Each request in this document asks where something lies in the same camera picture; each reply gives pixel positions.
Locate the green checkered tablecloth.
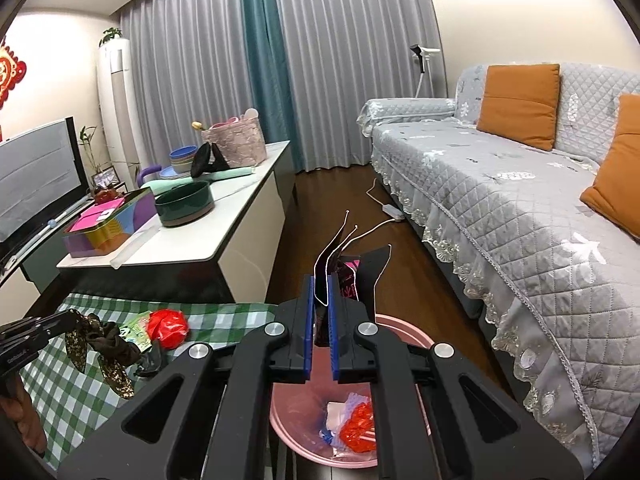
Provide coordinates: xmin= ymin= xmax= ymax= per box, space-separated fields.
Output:
xmin=20 ymin=292 xmax=281 ymax=466

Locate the person's left hand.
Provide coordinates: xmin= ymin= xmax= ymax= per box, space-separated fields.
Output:
xmin=0 ymin=375 xmax=48 ymax=461

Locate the dark green bowl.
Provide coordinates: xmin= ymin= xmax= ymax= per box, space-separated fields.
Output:
xmin=155 ymin=180 xmax=216 ymax=228

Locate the stack of pastel bowls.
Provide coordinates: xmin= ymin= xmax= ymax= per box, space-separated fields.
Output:
xmin=168 ymin=145 xmax=199 ymax=173

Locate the dark red teapot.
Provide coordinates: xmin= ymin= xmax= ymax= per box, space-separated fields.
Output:
xmin=89 ymin=185 xmax=121 ymax=206

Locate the black plastic piece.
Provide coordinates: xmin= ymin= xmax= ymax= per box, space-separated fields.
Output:
xmin=131 ymin=341 xmax=166 ymax=378

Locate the orange cushion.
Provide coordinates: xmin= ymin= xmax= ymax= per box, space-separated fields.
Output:
xmin=580 ymin=92 xmax=640 ymax=241
xmin=476 ymin=63 xmax=561 ymax=152

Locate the red knot wall decoration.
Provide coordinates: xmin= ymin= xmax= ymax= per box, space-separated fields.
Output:
xmin=0 ymin=37 xmax=27 ymax=111

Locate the cream cloth bag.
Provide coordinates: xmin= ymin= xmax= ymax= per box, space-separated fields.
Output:
xmin=326 ymin=400 xmax=351 ymax=428

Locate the purple handle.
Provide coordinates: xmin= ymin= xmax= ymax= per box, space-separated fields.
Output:
xmin=136 ymin=164 xmax=162 ymax=188

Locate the flat screen television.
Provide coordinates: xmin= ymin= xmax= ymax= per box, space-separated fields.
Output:
xmin=0 ymin=116 xmax=91 ymax=271

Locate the white power cable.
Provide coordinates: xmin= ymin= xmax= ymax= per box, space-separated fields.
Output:
xmin=350 ymin=177 xmax=398 ymax=241

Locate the grey curtain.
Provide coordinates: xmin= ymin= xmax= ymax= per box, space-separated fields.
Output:
xmin=270 ymin=0 xmax=446 ymax=171
xmin=119 ymin=0 xmax=261 ymax=176

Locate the pink lace basket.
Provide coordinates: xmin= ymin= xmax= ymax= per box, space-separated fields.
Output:
xmin=201 ymin=115 xmax=267 ymax=168

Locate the grey quilted sofa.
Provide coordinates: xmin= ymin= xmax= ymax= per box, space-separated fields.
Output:
xmin=356 ymin=62 xmax=640 ymax=453

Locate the dark television cabinet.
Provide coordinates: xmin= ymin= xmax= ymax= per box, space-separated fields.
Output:
xmin=20 ymin=230 xmax=86 ymax=296

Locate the clear plastic tube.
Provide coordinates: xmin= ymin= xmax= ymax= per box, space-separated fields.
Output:
xmin=111 ymin=225 xmax=161 ymax=271

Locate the white floor lamp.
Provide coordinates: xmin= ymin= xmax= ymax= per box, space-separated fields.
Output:
xmin=410 ymin=44 xmax=442 ymax=98

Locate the pink plastic bin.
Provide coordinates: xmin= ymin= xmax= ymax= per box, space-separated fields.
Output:
xmin=269 ymin=312 xmax=436 ymax=470

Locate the white standing air conditioner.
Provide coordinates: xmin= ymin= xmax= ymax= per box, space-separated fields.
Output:
xmin=96 ymin=39 xmax=148 ymax=191

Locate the bamboo plant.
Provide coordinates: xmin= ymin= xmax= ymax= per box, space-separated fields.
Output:
xmin=77 ymin=125 xmax=108 ymax=176

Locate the small red plastic bag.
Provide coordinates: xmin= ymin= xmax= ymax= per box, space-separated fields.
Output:
xmin=146 ymin=309 xmax=191 ymax=350

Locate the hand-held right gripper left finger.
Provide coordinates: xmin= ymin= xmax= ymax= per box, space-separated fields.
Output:
xmin=57 ymin=274 xmax=317 ymax=480

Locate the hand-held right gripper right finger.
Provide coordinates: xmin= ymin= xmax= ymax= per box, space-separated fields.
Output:
xmin=327 ymin=290 xmax=586 ymax=480

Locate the large red plastic bag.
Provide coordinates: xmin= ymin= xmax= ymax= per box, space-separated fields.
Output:
xmin=340 ymin=402 xmax=377 ymax=453

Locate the white coffee table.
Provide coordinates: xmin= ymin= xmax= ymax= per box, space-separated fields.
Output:
xmin=56 ymin=140 xmax=296 ymax=306

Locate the green snack packet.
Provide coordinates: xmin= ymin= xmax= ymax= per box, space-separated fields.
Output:
xmin=117 ymin=311 xmax=153 ymax=353

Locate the colourful tin box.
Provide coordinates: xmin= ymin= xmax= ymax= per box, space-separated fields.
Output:
xmin=62 ymin=187 xmax=158 ymax=259

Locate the mint green case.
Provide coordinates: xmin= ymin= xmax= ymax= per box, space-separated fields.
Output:
xmin=150 ymin=166 xmax=257 ymax=197

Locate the black packaging wrapper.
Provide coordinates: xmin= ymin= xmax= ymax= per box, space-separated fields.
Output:
xmin=312 ymin=210 xmax=392 ymax=348

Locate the black hat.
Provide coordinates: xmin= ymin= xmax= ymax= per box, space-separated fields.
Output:
xmin=190 ymin=142 xmax=231 ymax=178

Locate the camouflage fabric hair bow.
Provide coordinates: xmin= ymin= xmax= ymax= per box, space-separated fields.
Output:
xmin=64 ymin=309 xmax=143 ymax=401

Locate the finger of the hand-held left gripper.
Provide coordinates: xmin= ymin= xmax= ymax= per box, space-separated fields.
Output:
xmin=0 ymin=309 xmax=76 ymax=347

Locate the teal curtain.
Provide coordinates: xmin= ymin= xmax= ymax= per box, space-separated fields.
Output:
xmin=239 ymin=0 xmax=306 ymax=173

